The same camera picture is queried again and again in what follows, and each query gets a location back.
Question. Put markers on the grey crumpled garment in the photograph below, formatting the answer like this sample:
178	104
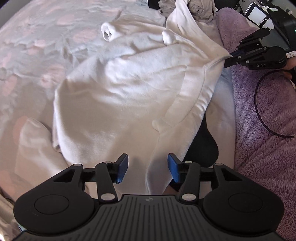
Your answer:
201	10

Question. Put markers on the person's right hand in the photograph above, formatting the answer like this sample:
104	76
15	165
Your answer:
291	63

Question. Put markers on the white hooded sweatshirt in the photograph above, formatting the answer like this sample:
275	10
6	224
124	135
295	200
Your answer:
144	93

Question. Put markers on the floral grey pink bedsheet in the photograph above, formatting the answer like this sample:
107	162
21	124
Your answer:
40	45

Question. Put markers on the black garment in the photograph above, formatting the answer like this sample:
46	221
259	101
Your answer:
203	149

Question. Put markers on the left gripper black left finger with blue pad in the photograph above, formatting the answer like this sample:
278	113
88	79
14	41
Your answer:
70	198

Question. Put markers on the purple fluffy blanket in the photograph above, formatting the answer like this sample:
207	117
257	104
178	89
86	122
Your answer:
265	135

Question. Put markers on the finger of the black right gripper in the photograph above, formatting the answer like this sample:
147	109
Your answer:
241	58
253	41

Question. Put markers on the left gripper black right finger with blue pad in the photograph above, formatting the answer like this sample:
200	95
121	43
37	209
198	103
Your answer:
230	202

